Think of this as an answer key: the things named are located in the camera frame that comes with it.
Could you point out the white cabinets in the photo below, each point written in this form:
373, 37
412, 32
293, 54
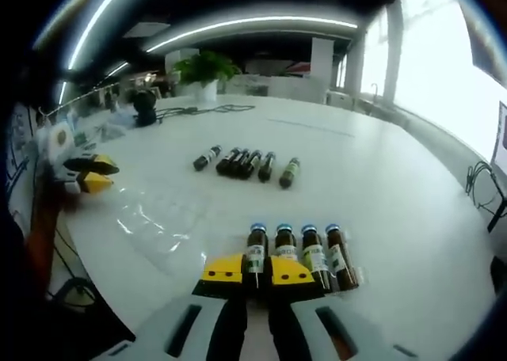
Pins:
277, 86

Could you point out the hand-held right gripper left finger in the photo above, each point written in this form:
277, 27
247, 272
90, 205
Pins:
223, 272

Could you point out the ceiling light strip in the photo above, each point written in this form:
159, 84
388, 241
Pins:
75, 58
297, 19

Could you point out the black round device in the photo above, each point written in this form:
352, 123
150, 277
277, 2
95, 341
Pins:
144, 107

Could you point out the white and blue wall poster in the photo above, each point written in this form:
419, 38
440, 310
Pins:
17, 159

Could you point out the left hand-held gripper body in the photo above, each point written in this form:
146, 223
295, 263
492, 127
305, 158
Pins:
59, 139

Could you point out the clear plastic bag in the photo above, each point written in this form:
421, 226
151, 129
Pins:
158, 226
120, 121

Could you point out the green plant in white pot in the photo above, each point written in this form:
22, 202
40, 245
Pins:
206, 90

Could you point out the row of medicine bottles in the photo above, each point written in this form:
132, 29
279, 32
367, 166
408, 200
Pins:
233, 161

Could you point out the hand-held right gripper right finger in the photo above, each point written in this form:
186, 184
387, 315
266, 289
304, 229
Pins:
291, 274

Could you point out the brown glass medicine bottle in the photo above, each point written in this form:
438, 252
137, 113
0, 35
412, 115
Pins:
340, 254
284, 244
315, 254
256, 242

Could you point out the small green box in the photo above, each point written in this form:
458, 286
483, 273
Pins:
82, 138

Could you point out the clear plastic box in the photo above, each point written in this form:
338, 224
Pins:
358, 276

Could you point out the black office chair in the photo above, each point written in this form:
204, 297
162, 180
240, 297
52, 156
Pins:
75, 293

